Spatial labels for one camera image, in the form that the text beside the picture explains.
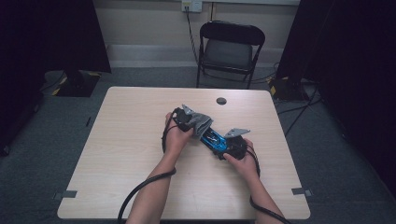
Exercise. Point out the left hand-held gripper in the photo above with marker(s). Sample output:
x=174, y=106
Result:
x=182, y=119

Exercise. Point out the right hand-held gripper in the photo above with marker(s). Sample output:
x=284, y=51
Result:
x=236, y=147

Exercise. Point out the grey sock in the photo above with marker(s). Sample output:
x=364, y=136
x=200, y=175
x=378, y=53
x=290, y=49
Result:
x=200, y=123

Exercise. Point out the blue and black shoe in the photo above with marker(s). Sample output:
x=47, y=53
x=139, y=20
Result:
x=218, y=143

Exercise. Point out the person's left hand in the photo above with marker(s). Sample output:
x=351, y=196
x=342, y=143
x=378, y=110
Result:
x=174, y=140

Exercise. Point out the person's right hand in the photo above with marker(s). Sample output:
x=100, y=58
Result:
x=247, y=168

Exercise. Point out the black box with yellow label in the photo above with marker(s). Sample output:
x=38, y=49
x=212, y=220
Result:
x=288, y=90

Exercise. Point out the black folding chair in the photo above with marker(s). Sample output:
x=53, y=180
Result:
x=229, y=54

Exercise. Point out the grey tape mark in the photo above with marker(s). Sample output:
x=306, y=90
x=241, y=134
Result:
x=67, y=194

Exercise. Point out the black curtain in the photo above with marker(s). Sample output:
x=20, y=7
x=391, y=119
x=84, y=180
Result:
x=351, y=62
x=46, y=31

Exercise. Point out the black stand base plate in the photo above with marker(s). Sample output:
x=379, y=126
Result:
x=77, y=85

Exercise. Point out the white wall socket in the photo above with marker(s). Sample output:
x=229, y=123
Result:
x=192, y=5

